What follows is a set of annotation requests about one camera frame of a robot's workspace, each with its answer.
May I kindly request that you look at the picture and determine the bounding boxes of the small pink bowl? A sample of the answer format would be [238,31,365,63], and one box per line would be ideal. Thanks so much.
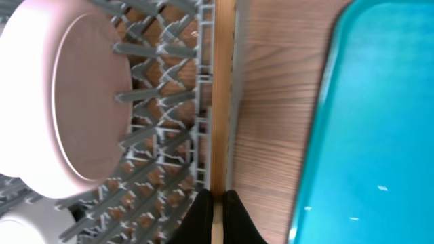
[1,0,132,199]

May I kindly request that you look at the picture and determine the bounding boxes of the grey small saucer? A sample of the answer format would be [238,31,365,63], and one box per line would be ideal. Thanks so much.
[1,198,75,244]

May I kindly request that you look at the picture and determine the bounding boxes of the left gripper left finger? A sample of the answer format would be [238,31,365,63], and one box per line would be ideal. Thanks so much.
[167,189,214,244]

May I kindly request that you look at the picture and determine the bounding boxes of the grey plastic dish rack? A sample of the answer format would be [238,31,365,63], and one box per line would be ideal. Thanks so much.
[1,1,215,243]

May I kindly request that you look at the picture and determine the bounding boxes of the wooden chopstick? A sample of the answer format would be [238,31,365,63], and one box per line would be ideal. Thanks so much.
[210,0,236,244]

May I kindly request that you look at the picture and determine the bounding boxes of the teal plastic serving tray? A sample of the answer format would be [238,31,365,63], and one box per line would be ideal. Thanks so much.
[288,0,433,243]

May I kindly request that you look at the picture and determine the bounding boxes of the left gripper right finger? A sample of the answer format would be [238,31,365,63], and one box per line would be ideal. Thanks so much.
[223,190,267,244]

